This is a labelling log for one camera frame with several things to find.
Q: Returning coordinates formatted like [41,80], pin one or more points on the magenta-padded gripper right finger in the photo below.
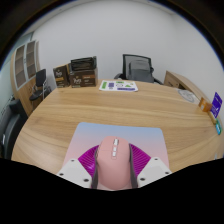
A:
[153,170]

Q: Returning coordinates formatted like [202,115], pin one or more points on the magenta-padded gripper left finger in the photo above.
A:
[76,171]

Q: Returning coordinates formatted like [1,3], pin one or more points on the pink computer mouse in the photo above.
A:
[113,163]

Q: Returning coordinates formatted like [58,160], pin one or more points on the blue-to-pink gradient mouse pad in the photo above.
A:
[86,136]

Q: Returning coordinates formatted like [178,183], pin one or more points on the small green item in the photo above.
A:
[218,127]

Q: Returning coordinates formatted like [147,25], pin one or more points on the clear plastic bag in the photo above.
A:
[188,96]

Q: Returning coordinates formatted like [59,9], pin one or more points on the small orange block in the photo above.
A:
[205,105]

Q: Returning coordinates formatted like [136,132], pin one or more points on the purple card sign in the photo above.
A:
[216,105]

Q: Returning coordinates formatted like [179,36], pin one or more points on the white leaflet with coloured print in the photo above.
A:
[118,85]

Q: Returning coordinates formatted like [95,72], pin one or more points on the wide brown cardboard box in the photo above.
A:
[83,80]

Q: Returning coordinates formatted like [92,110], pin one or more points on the wooden side desk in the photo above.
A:
[180,81]

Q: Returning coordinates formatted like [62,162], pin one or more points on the tall brown cardboard box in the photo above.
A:
[61,76]

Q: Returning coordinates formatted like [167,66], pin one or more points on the grey bag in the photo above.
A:
[140,71]

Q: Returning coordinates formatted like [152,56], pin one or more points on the wooden shelf cabinet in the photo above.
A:
[20,90]

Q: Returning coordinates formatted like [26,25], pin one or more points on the black visitor chair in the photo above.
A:
[40,78]

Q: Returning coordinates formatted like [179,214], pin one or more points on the black cardboard box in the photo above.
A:
[83,63]

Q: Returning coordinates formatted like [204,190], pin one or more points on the black mesh office chair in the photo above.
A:
[126,63]

